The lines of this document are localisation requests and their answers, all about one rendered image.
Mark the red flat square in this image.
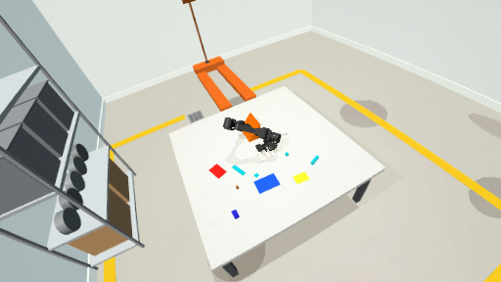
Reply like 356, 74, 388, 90
209, 164, 226, 179

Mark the blue flat plate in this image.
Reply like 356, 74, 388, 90
254, 173, 281, 194

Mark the small teal block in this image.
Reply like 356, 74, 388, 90
311, 156, 319, 165

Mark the cyan flat bar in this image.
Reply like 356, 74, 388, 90
232, 165, 245, 175

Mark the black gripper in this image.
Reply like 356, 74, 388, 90
255, 139, 280, 152

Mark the yellow flat rectangular plate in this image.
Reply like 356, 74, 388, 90
294, 172, 309, 184

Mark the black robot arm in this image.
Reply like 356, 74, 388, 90
222, 117, 281, 151

